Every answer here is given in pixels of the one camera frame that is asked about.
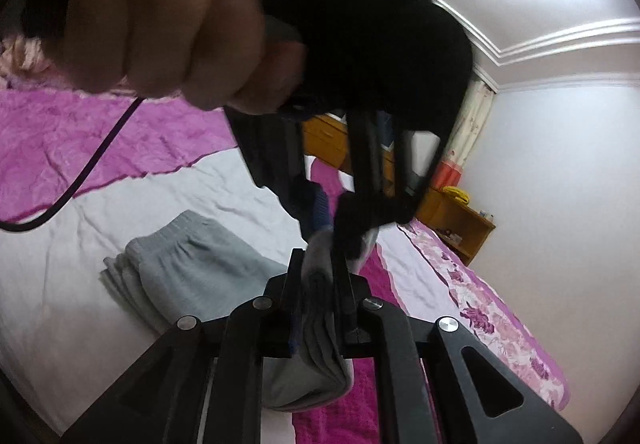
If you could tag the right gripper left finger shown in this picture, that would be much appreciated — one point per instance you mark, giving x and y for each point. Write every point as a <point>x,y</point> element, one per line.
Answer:
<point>235,348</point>

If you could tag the yellow object on cabinet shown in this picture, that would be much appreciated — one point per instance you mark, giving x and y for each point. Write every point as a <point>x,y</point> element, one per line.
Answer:
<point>457,194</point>

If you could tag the pink pillow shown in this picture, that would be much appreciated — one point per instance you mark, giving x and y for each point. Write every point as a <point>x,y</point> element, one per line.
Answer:
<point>23,62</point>

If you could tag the person's left hand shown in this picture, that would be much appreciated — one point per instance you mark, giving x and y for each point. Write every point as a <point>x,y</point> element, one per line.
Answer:
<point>212,51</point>

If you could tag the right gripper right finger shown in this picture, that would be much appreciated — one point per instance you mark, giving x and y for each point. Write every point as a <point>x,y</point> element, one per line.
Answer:
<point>371,327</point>

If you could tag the purple striped bedspread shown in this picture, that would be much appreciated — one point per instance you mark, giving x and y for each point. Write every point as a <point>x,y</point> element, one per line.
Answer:
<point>65,338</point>

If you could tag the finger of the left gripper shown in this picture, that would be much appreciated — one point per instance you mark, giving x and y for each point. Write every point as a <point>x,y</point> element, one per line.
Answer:
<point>308,203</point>
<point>357,214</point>

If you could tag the floral curtain right panel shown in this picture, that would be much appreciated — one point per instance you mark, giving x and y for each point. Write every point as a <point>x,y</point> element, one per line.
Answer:
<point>469,125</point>

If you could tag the grey knit pants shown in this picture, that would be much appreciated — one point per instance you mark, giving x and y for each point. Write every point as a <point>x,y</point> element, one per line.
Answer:
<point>196,266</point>

